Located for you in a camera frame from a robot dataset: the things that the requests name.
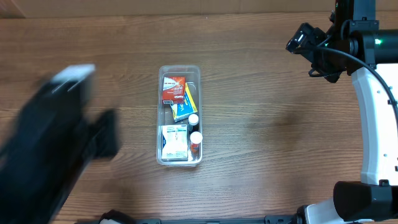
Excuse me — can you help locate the white medicine box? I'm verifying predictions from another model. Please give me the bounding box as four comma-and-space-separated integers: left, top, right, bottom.
161, 124, 188, 161

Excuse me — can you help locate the blue VapoDrops box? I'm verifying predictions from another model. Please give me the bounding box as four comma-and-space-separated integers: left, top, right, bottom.
170, 84, 198, 122

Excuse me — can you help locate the red medicine box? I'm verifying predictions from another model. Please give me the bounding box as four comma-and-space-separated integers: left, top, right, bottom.
162, 77, 185, 105

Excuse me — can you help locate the dark bottle white cap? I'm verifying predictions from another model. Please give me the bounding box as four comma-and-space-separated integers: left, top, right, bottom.
188, 114, 199, 133

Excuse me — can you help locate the orange tube white cap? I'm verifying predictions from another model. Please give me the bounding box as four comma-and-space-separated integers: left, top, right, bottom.
190, 131, 203, 153

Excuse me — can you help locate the clear plastic container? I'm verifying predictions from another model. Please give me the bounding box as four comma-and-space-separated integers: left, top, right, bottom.
156, 65, 203, 167

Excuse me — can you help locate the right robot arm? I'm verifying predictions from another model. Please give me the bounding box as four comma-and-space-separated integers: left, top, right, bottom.
286, 0, 397, 223

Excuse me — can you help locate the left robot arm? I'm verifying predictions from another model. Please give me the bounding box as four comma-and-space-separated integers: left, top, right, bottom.
1, 81, 120, 223

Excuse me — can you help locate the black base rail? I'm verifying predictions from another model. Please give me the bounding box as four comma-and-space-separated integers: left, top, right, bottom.
104, 215, 297, 224

